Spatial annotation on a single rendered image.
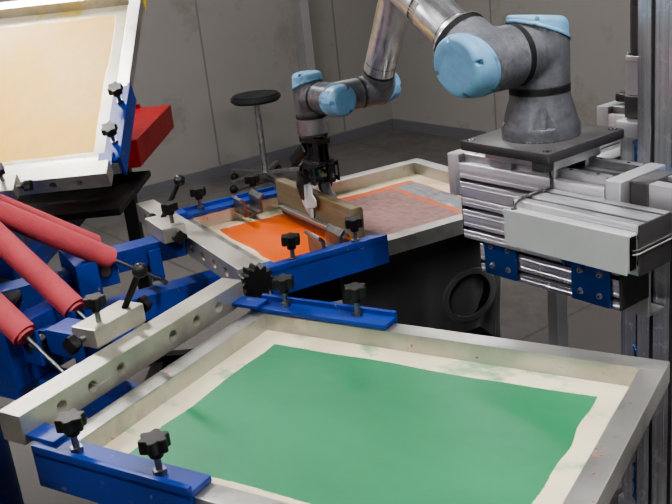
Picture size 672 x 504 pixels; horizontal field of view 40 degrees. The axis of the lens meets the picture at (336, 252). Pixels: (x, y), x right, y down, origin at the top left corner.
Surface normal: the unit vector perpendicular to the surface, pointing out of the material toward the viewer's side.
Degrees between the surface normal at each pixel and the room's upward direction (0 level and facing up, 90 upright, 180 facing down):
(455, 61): 94
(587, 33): 90
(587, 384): 0
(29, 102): 32
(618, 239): 90
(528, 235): 90
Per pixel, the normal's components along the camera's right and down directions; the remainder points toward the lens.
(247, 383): -0.11, -0.94
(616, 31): -0.78, 0.29
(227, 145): 0.61, 0.20
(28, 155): -0.10, -0.62
